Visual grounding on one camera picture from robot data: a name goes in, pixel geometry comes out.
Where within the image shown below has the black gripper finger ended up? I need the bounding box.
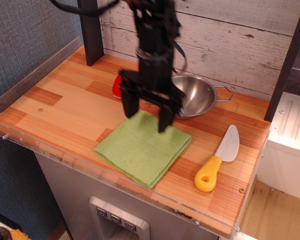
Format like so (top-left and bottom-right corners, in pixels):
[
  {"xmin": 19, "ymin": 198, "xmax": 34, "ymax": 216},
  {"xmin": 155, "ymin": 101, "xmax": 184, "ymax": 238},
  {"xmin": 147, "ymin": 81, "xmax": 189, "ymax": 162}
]
[
  {"xmin": 121, "ymin": 90, "xmax": 140, "ymax": 118},
  {"xmin": 158, "ymin": 105, "xmax": 176, "ymax": 133}
]

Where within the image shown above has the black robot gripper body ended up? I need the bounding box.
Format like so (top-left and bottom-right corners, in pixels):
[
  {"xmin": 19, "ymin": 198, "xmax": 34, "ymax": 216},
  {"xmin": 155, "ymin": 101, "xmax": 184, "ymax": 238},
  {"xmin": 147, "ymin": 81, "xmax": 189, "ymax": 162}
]
[{"xmin": 119, "ymin": 53, "xmax": 185, "ymax": 113}]

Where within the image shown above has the green towel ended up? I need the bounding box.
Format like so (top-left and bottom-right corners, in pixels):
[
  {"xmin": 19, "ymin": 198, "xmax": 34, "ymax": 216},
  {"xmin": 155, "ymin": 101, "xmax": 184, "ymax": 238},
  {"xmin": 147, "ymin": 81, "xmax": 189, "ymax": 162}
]
[{"xmin": 94, "ymin": 110, "xmax": 191, "ymax": 189}]

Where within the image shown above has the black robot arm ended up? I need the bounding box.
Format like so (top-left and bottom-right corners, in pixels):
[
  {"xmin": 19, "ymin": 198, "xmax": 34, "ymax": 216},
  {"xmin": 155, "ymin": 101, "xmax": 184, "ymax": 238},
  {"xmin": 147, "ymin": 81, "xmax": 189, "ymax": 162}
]
[{"xmin": 119, "ymin": 0, "xmax": 186, "ymax": 133}]

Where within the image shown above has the red white toy sushi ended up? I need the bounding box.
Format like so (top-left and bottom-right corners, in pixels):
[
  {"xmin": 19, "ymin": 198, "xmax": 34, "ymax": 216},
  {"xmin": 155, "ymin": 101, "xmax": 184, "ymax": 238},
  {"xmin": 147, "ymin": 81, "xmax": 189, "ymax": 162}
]
[{"xmin": 112, "ymin": 74, "xmax": 122, "ymax": 99}]

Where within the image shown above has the grey toy fridge cabinet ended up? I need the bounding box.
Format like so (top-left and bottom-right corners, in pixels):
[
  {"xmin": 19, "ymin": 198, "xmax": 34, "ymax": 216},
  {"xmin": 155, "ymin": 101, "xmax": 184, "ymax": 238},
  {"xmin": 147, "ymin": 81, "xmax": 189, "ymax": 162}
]
[{"xmin": 35, "ymin": 153, "xmax": 219, "ymax": 240}]

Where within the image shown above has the silver dispenser button panel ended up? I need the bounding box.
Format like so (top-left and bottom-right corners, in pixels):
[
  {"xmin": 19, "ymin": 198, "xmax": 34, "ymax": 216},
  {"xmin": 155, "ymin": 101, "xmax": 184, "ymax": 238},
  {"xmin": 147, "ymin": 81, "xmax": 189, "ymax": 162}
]
[{"xmin": 89, "ymin": 196, "xmax": 151, "ymax": 240}]

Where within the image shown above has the white toy sink unit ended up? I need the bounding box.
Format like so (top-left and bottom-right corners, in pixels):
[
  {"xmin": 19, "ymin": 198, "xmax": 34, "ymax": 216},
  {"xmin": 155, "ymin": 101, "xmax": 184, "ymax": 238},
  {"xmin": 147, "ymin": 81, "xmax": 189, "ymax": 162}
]
[{"xmin": 256, "ymin": 92, "xmax": 300, "ymax": 199}]

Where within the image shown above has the clear acrylic edge guard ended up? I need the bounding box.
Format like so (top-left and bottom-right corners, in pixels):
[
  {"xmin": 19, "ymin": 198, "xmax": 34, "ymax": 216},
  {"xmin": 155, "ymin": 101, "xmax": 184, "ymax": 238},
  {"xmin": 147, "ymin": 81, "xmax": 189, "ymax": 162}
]
[{"xmin": 0, "ymin": 122, "xmax": 241, "ymax": 240}]

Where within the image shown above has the orange object bottom left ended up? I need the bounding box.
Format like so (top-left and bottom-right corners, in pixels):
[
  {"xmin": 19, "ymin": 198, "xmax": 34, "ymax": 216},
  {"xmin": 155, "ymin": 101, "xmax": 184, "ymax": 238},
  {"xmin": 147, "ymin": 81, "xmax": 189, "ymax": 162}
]
[{"xmin": 9, "ymin": 229, "xmax": 30, "ymax": 240}]

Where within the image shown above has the steel bowl with wire handles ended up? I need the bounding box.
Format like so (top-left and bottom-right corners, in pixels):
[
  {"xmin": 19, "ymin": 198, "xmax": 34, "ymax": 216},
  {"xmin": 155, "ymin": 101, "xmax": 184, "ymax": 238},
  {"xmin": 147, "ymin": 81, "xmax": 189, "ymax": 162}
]
[{"xmin": 139, "ymin": 73, "xmax": 234, "ymax": 120}]

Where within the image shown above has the yellow handled toy knife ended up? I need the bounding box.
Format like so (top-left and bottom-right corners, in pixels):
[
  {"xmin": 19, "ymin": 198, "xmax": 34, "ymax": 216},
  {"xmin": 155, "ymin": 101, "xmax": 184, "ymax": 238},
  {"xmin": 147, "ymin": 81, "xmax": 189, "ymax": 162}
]
[{"xmin": 194, "ymin": 125, "xmax": 240, "ymax": 192}]

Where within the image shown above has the dark grey left post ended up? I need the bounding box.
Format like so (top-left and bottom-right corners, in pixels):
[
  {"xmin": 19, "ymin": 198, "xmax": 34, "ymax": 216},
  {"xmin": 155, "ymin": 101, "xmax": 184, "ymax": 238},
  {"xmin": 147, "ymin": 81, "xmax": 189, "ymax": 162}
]
[{"xmin": 80, "ymin": 15, "xmax": 105, "ymax": 66}]

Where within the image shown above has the dark grey post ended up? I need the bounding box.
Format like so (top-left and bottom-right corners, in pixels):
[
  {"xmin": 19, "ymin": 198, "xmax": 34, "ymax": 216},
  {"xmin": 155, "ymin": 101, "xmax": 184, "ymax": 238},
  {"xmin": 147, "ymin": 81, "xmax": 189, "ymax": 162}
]
[
  {"xmin": 264, "ymin": 16, "xmax": 300, "ymax": 122},
  {"xmin": 80, "ymin": 15, "xmax": 105, "ymax": 66}
]

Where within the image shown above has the dark grey right post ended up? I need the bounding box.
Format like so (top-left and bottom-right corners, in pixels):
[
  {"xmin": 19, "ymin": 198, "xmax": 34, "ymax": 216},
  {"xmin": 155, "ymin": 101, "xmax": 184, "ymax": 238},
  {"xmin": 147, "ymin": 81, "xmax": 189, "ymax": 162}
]
[{"xmin": 264, "ymin": 16, "xmax": 300, "ymax": 122}]

